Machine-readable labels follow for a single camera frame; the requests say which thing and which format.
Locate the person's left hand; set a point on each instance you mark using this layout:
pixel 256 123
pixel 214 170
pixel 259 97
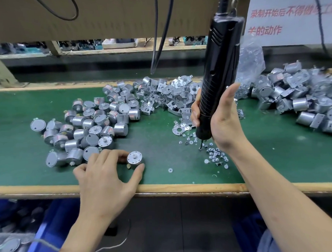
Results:
pixel 103 186

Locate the person's right hand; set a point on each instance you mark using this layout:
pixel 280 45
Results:
pixel 228 128

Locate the silver round motor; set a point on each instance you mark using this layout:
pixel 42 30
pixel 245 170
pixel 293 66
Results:
pixel 135 158

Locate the pile of silver motors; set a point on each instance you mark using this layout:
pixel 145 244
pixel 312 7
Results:
pixel 90 127

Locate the black electric screwdriver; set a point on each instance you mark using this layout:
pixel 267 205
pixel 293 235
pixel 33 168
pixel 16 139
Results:
pixel 220 52

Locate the pile of metal brackets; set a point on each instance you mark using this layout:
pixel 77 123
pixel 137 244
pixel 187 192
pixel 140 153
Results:
pixel 154 95

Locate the pile of assembled motors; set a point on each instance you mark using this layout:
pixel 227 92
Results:
pixel 306 98

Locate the heap of grey binned motors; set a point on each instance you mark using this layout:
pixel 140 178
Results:
pixel 7 247

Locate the person's right forearm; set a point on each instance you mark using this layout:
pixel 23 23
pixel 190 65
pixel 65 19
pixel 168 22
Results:
pixel 283 202

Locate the scatter of small silver screws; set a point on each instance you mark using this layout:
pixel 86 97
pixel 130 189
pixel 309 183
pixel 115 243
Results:
pixel 210 153

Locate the small clear plastic bag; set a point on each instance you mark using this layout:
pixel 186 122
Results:
pixel 250 67

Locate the blue plastic bin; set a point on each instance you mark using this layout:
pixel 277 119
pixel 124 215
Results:
pixel 50 232

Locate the green bench mat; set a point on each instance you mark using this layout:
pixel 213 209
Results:
pixel 15 162

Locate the dark blue crate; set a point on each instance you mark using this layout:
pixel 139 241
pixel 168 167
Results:
pixel 245 230

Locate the white paper sign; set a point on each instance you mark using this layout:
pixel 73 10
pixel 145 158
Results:
pixel 292 16

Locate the brown back panel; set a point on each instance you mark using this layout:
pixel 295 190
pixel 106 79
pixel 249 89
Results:
pixel 108 17

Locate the slanted wooden post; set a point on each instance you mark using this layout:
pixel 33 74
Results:
pixel 4 73

